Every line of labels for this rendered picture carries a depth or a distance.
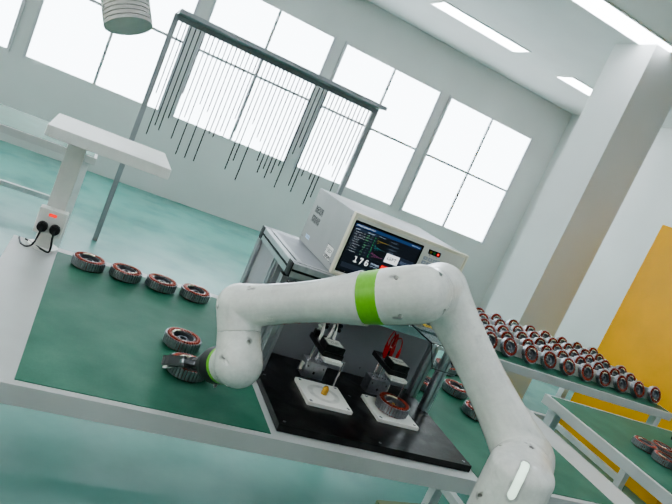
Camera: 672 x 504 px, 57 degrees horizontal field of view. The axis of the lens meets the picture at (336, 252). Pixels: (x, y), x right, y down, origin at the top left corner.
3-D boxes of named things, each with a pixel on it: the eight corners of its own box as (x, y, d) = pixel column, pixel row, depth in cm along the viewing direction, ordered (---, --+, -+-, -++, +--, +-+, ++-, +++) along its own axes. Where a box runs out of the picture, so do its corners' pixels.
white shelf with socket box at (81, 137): (122, 300, 201) (171, 169, 193) (-2, 266, 186) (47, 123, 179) (122, 266, 232) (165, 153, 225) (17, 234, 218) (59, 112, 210)
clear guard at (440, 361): (495, 387, 187) (504, 370, 186) (431, 369, 178) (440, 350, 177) (445, 341, 217) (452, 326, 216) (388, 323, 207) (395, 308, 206)
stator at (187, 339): (204, 351, 189) (209, 340, 188) (184, 358, 178) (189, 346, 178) (175, 334, 192) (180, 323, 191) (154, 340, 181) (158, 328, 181)
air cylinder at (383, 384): (384, 397, 209) (390, 383, 208) (365, 392, 206) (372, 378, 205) (378, 389, 214) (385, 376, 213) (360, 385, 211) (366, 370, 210)
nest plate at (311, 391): (351, 415, 184) (353, 412, 183) (306, 404, 178) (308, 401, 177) (335, 390, 197) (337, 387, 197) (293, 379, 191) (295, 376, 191)
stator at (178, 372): (208, 387, 167) (213, 375, 167) (168, 379, 162) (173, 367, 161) (200, 367, 177) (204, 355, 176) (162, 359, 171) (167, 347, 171)
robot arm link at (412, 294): (459, 318, 130) (453, 260, 130) (445, 326, 118) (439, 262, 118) (377, 322, 137) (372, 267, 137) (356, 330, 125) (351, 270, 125)
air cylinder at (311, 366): (321, 381, 200) (328, 366, 199) (300, 375, 197) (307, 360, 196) (317, 373, 204) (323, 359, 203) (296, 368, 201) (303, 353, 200)
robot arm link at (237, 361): (224, 389, 132) (271, 388, 137) (226, 330, 134) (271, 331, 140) (201, 388, 143) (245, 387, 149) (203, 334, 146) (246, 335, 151)
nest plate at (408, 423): (417, 431, 193) (419, 428, 193) (377, 421, 187) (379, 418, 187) (398, 406, 207) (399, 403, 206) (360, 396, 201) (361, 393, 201)
